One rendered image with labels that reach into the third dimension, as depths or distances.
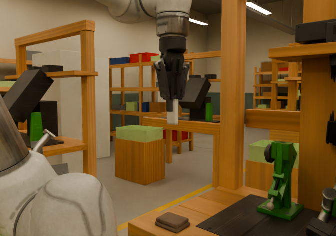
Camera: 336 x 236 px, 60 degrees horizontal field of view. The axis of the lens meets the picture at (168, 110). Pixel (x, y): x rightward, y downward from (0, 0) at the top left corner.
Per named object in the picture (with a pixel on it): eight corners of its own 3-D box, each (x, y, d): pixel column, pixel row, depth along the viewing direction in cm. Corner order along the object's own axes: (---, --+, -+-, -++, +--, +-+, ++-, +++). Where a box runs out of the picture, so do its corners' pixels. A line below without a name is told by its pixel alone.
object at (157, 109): (178, 154, 616) (179, 46, 601) (106, 141, 778) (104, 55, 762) (193, 150, 657) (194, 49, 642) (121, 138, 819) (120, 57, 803)
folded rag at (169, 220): (154, 225, 102) (154, 217, 102) (168, 217, 108) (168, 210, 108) (176, 234, 96) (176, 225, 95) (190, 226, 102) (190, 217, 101)
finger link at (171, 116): (176, 99, 80) (175, 99, 79) (176, 124, 80) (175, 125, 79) (168, 99, 82) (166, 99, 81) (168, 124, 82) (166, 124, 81)
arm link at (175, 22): (149, 16, 79) (149, 38, 79) (174, 9, 73) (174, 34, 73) (171, 21, 85) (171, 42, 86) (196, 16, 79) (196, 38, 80)
